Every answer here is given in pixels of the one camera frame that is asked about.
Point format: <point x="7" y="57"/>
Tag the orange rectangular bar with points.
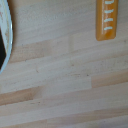
<point x="106" y="26"/>

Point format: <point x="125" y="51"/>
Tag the white floral rim plate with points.
<point x="9" y="31"/>

